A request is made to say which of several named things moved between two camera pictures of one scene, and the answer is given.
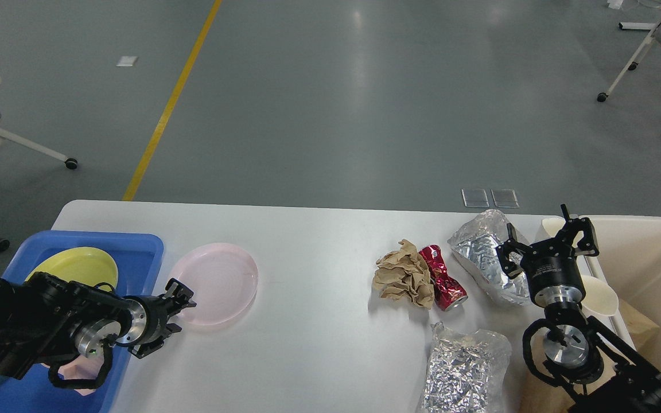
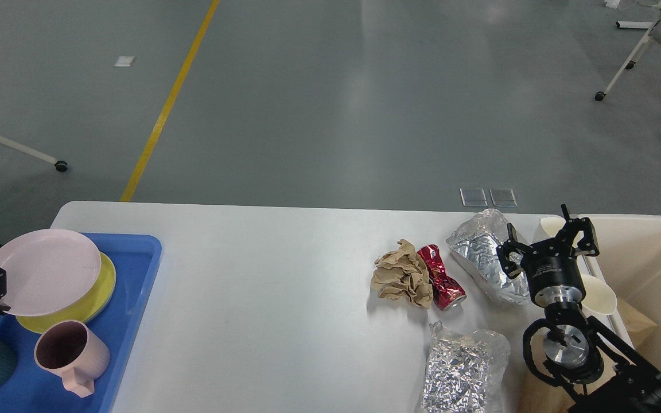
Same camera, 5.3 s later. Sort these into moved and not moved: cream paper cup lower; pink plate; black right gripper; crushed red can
Moved: pink plate
Not moved: black right gripper; crushed red can; cream paper cup lower
